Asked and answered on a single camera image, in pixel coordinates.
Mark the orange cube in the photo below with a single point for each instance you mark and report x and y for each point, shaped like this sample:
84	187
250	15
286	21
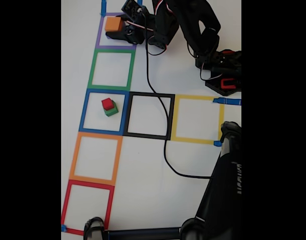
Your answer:
112	23

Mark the small red cube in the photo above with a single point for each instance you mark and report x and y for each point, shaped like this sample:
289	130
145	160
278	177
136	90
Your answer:
107	103

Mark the green cube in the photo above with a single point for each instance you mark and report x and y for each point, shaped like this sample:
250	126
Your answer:
111	112

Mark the red printed clamp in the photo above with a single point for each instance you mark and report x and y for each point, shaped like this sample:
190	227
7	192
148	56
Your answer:
228	86
228	52

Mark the black gripper camera board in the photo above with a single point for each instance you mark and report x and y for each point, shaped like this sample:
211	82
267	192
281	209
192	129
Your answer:
132	8

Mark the purple square frame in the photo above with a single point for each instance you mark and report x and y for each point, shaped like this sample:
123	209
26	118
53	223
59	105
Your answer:
99	35

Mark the green square frame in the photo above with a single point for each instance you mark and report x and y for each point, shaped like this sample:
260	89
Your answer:
91	72

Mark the black square frame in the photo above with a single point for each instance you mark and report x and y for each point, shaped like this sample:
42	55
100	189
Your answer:
126	115

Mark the blue square frame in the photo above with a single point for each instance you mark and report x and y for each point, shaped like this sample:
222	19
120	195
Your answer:
83	112

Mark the yellow square frame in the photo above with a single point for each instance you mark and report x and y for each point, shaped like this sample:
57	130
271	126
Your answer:
174	117

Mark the orange square frame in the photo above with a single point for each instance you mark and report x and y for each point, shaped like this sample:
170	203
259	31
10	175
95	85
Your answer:
73	160

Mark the black camera tripod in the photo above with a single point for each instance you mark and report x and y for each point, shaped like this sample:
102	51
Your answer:
223	187

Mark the red square frame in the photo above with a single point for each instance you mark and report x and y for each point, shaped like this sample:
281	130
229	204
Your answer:
65	205

